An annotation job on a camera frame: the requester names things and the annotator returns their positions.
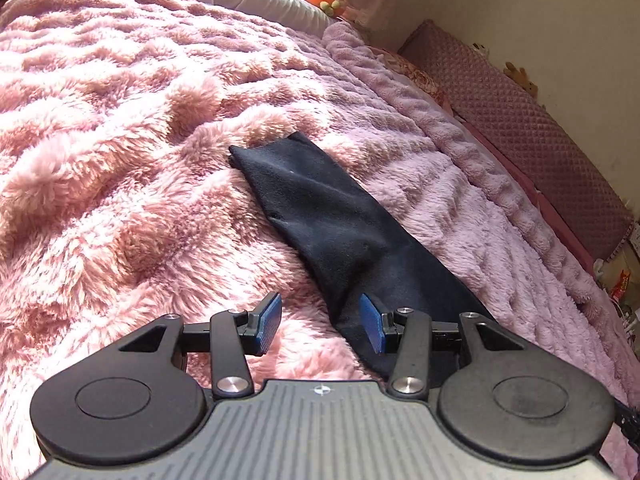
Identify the pink fluffy blanket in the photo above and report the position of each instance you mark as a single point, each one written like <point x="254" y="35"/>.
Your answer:
<point x="118" y="202"/>

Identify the quilted pink headboard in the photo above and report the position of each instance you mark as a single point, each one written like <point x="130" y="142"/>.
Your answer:
<point x="527" y="135"/>

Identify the black pants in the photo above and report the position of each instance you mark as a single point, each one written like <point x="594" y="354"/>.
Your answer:
<point x="348" y="242"/>

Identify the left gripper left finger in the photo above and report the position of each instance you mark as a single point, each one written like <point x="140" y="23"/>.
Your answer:
<point x="235" y="335"/>

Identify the small teddy on headboard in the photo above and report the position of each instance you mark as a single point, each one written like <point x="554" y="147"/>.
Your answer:
<point x="521" y="78"/>

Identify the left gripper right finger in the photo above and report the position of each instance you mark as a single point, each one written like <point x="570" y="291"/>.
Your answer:
<point x="406" y="334"/>

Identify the red pillow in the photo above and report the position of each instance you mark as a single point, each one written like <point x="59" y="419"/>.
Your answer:
<point x="541" y="202"/>

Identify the orange plush toy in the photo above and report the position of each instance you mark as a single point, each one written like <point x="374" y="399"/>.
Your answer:
<point x="332" y="8"/>

